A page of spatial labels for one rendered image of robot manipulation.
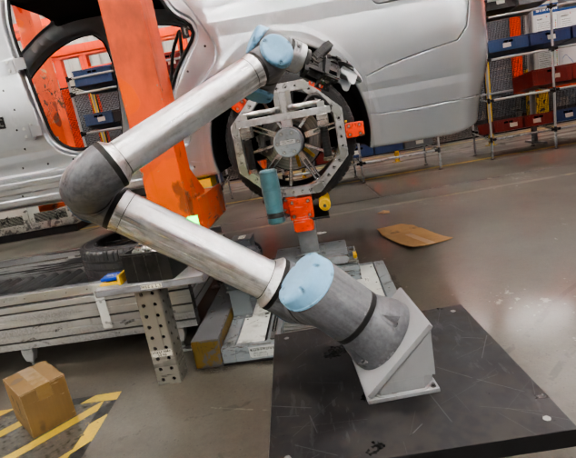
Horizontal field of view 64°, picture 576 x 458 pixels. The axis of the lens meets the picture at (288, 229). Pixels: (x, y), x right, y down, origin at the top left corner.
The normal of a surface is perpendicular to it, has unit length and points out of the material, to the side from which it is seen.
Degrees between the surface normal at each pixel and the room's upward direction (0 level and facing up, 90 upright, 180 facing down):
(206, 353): 90
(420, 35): 90
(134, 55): 90
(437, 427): 0
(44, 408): 90
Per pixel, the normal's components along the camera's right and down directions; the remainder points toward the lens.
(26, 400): 0.70, 0.04
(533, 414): -0.17, -0.96
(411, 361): 0.04, 0.22
